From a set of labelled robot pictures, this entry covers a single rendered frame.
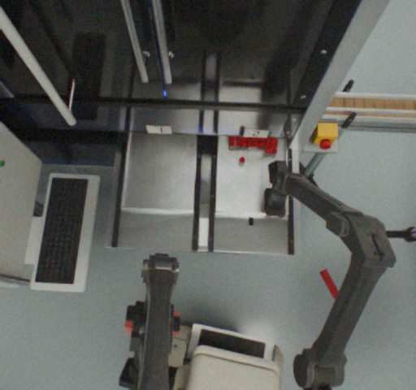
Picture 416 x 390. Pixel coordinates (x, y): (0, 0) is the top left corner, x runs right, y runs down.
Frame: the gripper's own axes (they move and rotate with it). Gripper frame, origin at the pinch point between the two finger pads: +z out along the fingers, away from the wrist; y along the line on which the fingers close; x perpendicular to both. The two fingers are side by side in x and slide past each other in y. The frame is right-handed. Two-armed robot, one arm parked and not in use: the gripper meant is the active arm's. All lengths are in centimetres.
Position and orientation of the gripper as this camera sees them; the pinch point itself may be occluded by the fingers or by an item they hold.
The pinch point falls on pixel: (270, 211)
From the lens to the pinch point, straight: 153.1
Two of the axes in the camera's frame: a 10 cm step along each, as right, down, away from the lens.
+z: -0.3, 4.4, 9.0
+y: 0.4, -9.0, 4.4
